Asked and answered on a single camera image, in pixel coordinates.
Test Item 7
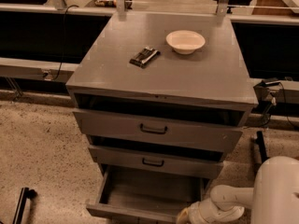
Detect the black clamp device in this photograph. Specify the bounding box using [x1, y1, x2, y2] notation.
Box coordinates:
[254, 77, 283, 126]

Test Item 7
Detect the grey bottom drawer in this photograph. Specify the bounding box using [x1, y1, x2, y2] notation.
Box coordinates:
[87, 165, 210, 224]

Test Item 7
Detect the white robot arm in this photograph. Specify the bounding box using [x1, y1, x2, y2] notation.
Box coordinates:
[176, 156, 299, 224]

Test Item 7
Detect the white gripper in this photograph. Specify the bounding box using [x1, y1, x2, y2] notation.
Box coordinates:
[176, 199, 245, 224]

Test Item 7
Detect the black metal stand right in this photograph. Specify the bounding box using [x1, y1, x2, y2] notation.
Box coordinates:
[255, 131, 269, 162]

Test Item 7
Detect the grey drawer cabinet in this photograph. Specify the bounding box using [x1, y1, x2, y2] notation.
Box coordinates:
[65, 10, 259, 201]

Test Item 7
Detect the grey top drawer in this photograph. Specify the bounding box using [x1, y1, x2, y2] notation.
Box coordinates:
[73, 108, 242, 152]

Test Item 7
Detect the grey drawer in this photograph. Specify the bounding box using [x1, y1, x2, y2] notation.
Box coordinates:
[73, 108, 242, 152]
[89, 146, 223, 179]
[87, 165, 210, 224]

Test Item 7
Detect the black cable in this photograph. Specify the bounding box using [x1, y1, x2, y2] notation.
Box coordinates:
[43, 4, 80, 82]

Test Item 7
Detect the black metal leg left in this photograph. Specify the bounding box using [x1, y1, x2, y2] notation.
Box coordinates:
[12, 187, 37, 224]

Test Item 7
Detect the black snack packet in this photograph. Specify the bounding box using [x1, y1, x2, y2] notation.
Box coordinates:
[129, 47, 161, 68]

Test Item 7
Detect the white bowl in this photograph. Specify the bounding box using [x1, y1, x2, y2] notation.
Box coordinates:
[166, 30, 206, 55]

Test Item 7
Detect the grey middle drawer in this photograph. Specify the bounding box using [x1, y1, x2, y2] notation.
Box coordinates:
[89, 146, 223, 179]

